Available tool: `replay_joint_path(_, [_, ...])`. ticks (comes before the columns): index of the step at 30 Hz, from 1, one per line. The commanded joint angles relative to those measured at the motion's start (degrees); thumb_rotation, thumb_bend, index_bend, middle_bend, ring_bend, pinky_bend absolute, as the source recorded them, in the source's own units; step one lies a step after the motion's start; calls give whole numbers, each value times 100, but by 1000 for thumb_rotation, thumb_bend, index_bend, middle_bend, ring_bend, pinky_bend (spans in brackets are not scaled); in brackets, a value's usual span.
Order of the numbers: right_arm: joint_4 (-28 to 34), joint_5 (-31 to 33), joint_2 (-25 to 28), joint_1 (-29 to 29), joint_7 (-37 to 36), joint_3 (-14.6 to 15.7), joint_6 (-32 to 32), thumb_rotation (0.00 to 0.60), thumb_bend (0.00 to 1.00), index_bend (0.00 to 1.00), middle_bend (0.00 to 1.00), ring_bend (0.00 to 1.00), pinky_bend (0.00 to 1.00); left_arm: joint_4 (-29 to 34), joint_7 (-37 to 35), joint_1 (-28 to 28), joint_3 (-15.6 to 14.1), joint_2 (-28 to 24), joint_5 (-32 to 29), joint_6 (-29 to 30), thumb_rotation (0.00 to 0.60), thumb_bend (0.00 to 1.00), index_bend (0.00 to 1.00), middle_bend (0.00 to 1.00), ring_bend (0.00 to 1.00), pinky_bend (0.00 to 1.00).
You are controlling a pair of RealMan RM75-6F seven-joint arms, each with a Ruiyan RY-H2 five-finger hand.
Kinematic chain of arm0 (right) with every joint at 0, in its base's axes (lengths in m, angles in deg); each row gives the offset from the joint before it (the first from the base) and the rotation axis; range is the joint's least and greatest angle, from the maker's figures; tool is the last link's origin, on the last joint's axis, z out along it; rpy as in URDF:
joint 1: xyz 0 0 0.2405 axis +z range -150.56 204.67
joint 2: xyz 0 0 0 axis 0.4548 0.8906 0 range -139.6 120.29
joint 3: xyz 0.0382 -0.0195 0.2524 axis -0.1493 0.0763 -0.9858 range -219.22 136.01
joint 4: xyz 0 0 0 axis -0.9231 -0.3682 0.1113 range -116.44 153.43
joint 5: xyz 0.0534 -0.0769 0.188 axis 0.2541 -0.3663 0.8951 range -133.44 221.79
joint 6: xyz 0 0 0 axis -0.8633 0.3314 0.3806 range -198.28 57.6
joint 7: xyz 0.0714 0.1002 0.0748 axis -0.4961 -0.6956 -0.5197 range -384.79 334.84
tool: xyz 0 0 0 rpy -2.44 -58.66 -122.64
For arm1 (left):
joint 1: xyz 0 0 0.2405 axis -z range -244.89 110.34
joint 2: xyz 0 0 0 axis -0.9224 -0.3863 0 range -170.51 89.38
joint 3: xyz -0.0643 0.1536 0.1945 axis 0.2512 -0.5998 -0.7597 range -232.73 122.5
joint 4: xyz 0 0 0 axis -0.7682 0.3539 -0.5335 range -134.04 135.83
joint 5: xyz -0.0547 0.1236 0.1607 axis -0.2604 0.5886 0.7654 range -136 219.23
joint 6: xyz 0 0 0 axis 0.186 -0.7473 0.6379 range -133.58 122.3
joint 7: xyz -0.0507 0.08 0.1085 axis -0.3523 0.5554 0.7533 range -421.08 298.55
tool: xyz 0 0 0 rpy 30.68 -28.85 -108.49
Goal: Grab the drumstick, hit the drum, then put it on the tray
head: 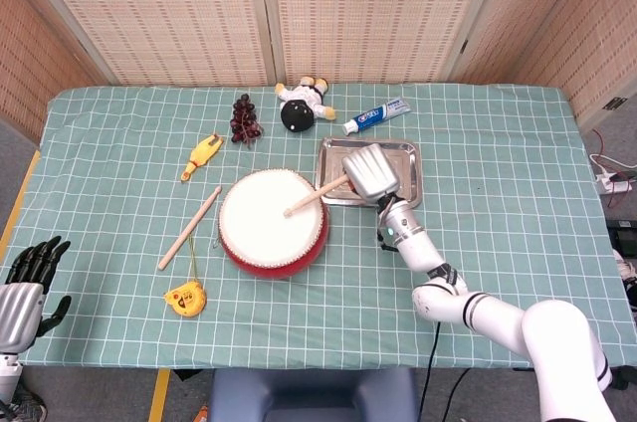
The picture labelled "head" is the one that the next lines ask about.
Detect red drum white head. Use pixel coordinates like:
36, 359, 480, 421
217, 167, 330, 281

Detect yellow rubber chicken toy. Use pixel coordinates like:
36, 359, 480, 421
179, 133, 225, 183

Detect yellow tape measure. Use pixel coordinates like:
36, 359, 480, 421
163, 235, 208, 317

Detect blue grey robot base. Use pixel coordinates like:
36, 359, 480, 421
207, 367, 419, 422

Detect wooden drumstick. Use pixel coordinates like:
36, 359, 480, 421
157, 185, 223, 272
283, 175, 350, 218

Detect green checked tablecloth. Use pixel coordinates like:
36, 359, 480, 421
0, 83, 637, 371

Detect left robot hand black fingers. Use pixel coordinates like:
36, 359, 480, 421
0, 235, 73, 354

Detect plush doll black hair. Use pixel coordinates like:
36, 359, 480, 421
275, 76, 337, 134

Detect black floor cable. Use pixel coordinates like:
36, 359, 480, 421
446, 368, 472, 422

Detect rectangular metal tray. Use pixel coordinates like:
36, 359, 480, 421
315, 136, 424, 209

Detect blue white toothpaste tube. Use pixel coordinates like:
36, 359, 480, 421
341, 99, 413, 136

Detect white power strip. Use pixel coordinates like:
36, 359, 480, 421
594, 162, 629, 194

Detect grey sneaker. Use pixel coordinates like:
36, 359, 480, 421
0, 391, 49, 422

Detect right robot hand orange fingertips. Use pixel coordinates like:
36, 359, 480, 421
340, 143, 402, 207

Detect dark red grape bunch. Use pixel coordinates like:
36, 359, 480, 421
229, 93, 265, 148

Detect bamboo folding screen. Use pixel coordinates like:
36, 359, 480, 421
0, 0, 637, 144

